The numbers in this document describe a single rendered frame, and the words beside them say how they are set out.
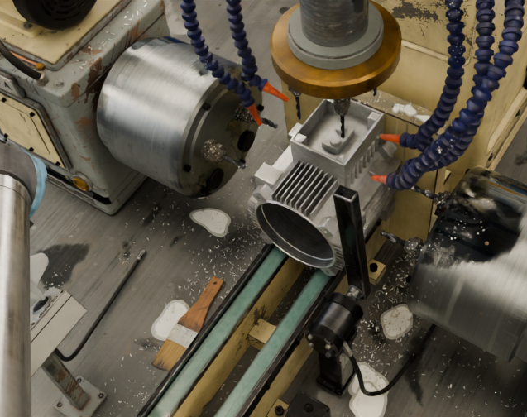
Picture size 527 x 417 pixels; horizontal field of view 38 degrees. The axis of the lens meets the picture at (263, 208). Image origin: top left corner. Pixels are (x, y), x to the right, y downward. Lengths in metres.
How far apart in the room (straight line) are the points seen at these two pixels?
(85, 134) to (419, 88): 0.60
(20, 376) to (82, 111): 0.73
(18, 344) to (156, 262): 0.78
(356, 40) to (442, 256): 0.32
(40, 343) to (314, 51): 0.58
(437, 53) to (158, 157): 0.49
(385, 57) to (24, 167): 0.49
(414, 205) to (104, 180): 0.59
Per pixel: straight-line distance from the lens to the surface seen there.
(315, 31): 1.03
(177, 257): 1.52
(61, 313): 1.20
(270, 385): 1.28
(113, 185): 1.56
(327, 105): 1.27
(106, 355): 1.46
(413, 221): 1.43
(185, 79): 1.30
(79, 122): 1.40
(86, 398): 1.42
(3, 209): 0.93
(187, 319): 1.44
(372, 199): 1.25
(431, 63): 1.30
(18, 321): 0.80
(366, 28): 1.05
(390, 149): 1.27
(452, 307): 1.13
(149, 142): 1.31
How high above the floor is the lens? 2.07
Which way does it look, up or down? 55 degrees down
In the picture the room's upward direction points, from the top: 10 degrees counter-clockwise
